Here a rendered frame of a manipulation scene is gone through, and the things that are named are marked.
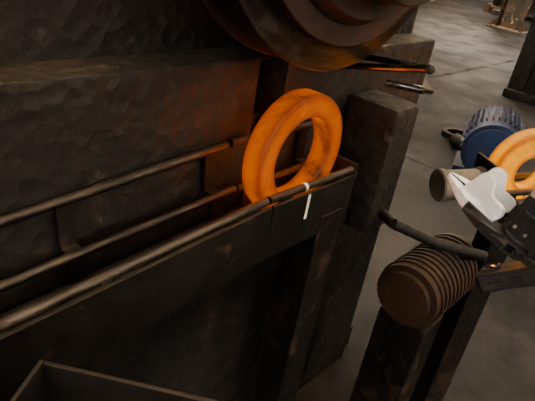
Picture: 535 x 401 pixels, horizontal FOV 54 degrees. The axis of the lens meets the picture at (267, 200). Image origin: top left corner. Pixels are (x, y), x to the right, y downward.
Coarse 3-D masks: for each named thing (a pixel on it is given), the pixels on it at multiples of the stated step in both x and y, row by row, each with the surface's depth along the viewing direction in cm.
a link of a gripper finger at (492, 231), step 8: (464, 208) 70; (472, 208) 69; (472, 216) 69; (480, 216) 69; (480, 224) 68; (488, 224) 68; (496, 224) 68; (480, 232) 68; (488, 232) 67; (496, 232) 67; (496, 240) 67; (504, 240) 67; (512, 248) 68
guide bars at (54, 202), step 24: (216, 144) 70; (240, 144) 73; (144, 168) 63; (168, 168) 65; (288, 168) 81; (72, 192) 57; (96, 192) 59; (216, 192) 72; (240, 192) 77; (0, 216) 52; (24, 216) 53; (72, 216) 58; (168, 216) 66; (216, 216) 74; (72, 240) 60; (120, 240) 62; (48, 264) 56; (72, 264) 59; (0, 288) 53
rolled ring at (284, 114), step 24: (288, 96) 69; (312, 96) 70; (264, 120) 68; (288, 120) 68; (312, 120) 77; (336, 120) 76; (264, 144) 67; (312, 144) 80; (336, 144) 79; (264, 168) 68; (312, 168) 80; (264, 192) 71
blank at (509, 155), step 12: (528, 132) 92; (504, 144) 93; (516, 144) 91; (528, 144) 92; (492, 156) 94; (504, 156) 92; (516, 156) 92; (528, 156) 93; (504, 168) 93; (516, 168) 94; (528, 180) 99
